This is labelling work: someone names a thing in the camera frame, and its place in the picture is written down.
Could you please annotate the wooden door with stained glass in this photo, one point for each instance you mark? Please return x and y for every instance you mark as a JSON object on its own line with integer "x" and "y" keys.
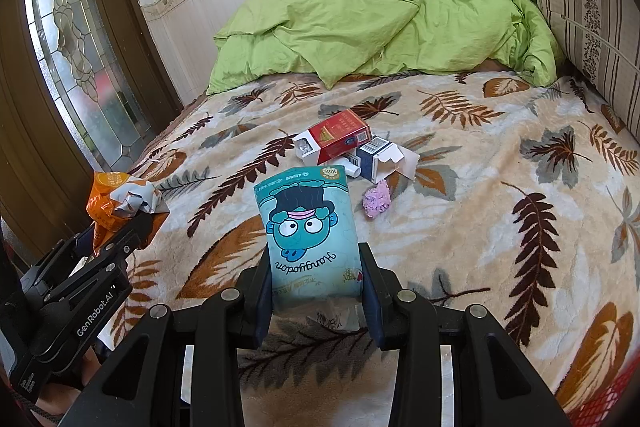
{"x": 75, "y": 37}

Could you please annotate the teal cartoon tissue packet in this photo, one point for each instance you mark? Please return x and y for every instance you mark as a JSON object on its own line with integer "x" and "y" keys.
{"x": 310, "y": 232}

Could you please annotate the blue white open carton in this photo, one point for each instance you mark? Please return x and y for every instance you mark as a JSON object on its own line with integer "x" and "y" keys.
{"x": 375, "y": 159}

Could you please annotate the red mesh bag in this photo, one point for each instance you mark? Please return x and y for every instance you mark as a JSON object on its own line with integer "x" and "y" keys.
{"x": 600, "y": 404}

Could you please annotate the leaf print blanket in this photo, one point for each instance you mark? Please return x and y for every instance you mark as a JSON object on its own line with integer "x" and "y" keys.
{"x": 500, "y": 232}

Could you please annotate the striped floral pillow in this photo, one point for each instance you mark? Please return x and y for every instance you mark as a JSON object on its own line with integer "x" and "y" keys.
{"x": 585, "y": 17}

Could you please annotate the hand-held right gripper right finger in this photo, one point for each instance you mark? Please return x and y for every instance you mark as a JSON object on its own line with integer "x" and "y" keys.
{"x": 372, "y": 307}

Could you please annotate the red cigarette box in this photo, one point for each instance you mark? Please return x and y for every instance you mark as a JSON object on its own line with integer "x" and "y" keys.
{"x": 340, "y": 134}

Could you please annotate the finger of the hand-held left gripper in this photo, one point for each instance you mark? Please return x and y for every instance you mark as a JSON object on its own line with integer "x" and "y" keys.
{"x": 115, "y": 252}
{"x": 60, "y": 257}

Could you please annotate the green quilt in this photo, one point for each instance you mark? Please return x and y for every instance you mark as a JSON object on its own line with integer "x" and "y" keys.
{"x": 350, "y": 32}

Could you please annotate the crumpled pink paper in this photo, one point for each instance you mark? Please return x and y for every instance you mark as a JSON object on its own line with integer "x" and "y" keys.
{"x": 376, "y": 199}

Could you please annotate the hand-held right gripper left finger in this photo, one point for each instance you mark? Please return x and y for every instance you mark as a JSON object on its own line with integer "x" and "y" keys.
{"x": 262, "y": 312}

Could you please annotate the orange foil snack wrapper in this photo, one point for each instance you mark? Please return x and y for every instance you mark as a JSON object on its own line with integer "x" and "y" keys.
{"x": 102, "y": 202}

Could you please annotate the person's left forearm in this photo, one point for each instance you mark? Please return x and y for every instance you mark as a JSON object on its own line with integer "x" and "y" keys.
{"x": 50, "y": 404}

